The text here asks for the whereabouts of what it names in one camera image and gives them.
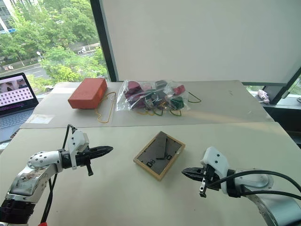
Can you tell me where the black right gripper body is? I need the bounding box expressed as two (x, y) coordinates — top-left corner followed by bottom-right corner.
(199, 164), (222, 198)

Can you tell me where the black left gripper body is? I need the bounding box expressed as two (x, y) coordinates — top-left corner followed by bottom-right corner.
(75, 148), (95, 177)

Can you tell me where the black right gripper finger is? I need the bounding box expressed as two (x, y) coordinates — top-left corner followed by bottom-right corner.
(181, 167), (204, 175)
(182, 173), (204, 182)

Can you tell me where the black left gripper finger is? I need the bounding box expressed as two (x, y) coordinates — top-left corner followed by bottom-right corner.
(91, 150), (113, 159)
(90, 145), (114, 154)

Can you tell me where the open laptop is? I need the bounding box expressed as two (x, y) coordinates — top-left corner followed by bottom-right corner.
(0, 72), (40, 143)

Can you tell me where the orange brick block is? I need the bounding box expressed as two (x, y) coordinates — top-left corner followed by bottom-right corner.
(67, 78), (108, 110)

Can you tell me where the maroon wooden block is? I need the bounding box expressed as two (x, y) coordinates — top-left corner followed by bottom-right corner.
(126, 81), (143, 95)

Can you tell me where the clear plastic bag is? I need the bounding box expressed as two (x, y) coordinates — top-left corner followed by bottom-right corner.
(116, 80), (191, 118)

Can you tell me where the red wooden block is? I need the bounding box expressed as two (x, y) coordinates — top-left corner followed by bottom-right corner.
(173, 85), (187, 96)

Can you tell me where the pink object on windowsill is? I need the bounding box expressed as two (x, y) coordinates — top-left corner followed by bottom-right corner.
(257, 89), (270, 105)

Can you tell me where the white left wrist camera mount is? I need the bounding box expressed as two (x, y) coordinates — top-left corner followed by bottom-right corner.
(65, 130), (90, 170)

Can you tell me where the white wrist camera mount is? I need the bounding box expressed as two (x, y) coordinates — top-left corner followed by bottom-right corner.
(200, 146), (230, 195)
(65, 130), (90, 170)

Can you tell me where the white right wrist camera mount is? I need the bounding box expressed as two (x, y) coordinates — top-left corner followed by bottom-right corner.
(200, 146), (230, 195)

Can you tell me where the yellow string loop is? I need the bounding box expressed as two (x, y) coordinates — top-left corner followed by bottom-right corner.
(95, 91), (118, 124)

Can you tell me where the wooden framed puzzle tray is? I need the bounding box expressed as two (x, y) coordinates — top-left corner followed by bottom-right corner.
(133, 130), (186, 182)

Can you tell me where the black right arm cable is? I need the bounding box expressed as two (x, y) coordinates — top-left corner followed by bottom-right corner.
(207, 170), (301, 201)

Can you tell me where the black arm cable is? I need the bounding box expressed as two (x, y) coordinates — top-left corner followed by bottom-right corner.
(207, 170), (301, 201)
(40, 124), (78, 224)

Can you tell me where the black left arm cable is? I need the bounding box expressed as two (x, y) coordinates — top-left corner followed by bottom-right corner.
(40, 124), (78, 224)

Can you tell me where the green string loop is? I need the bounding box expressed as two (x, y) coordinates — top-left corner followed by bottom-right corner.
(187, 91), (202, 105)

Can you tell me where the black window frame post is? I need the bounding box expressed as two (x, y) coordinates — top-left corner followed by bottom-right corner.
(90, 0), (119, 82)

